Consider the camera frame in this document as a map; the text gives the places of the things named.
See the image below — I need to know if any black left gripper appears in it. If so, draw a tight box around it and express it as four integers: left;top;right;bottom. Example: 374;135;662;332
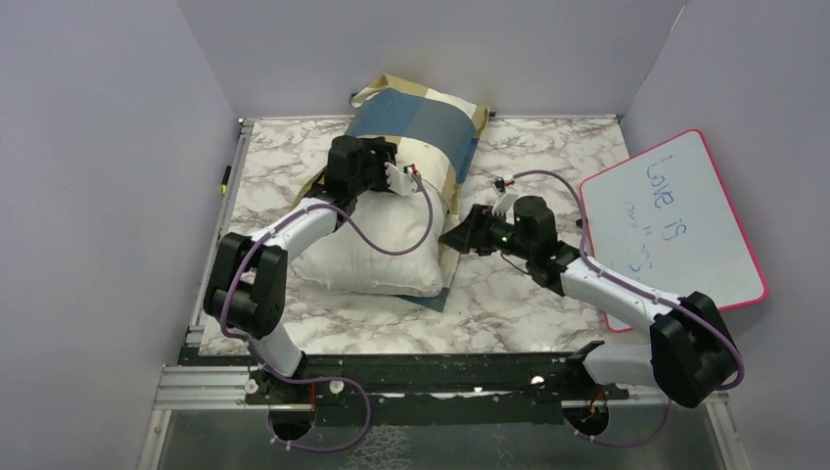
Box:
348;137;396;195

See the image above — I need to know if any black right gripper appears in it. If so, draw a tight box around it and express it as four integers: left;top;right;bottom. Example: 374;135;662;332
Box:
438;204;534;260

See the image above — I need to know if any white pillow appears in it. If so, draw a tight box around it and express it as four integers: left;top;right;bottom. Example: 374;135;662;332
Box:
290;185;458;297

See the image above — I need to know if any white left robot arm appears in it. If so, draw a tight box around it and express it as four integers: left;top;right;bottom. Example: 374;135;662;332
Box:
202;136;397;402

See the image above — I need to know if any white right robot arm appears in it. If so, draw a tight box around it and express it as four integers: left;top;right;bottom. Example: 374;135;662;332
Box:
439;196;744;408

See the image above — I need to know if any yellow black marker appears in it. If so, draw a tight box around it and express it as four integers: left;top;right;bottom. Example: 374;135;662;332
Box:
219;165;233;195

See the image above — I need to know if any pink framed whiteboard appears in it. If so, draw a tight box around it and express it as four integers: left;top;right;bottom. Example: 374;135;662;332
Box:
579;129;768;311

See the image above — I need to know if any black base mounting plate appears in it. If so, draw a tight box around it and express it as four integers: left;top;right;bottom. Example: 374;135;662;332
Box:
178;344;702;430

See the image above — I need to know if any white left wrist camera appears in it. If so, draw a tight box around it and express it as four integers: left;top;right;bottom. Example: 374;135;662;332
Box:
385;163;419;197

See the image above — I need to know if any aluminium table edge rail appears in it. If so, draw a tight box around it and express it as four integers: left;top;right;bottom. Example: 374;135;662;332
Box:
183;118;255;348

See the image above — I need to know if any aluminium front rail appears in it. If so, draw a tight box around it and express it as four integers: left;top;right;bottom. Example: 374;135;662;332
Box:
152;361;731;412

